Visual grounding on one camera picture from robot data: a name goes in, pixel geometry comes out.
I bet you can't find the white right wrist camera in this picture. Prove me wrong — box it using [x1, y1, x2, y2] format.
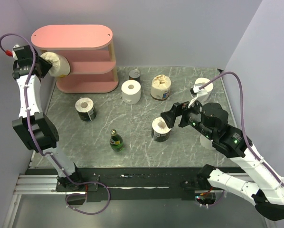
[188, 85, 208, 108]

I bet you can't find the beige paper roll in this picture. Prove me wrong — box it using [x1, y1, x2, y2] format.
[151, 75, 171, 101]

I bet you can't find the white paper towel roll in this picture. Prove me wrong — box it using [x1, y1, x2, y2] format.
[121, 80, 141, 105]

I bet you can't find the white roll under right arm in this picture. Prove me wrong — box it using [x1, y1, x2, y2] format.
[199, 135, 215, 151]

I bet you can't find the black label roll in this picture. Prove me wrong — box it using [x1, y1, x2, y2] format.
[75, 97, 97, 122]
[151, 117, 171, 142]

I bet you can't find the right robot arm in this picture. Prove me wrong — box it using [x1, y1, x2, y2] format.
[161, 101, 284, 221]

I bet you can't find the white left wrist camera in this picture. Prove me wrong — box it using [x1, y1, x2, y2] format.
[12, 44, 20, 59]

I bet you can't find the dark tin can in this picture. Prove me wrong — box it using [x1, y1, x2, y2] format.
[129, 69, 141, 83]

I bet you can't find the pink three-tier shelf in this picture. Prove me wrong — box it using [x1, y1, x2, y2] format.
[31, 24, 119, 94]

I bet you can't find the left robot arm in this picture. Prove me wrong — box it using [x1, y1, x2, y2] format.
[12, 45, 84, 191]

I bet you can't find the white roll far right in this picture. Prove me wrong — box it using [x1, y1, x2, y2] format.
[193, 77, 214, 102]

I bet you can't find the beige roll yellow label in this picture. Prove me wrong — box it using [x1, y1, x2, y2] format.
[40, 52, 70, 77]

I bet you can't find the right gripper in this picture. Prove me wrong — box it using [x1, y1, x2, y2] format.
[160, 95, 215, 140]

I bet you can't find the green glass bottle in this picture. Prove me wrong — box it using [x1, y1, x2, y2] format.
[109, 129, 124, 152]

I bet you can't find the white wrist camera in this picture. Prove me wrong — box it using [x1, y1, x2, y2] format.
[188, 85, 208, 108]
[12, 44, 20, 59]

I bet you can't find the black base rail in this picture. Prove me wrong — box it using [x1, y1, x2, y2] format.
[56, 167, 210, 202]

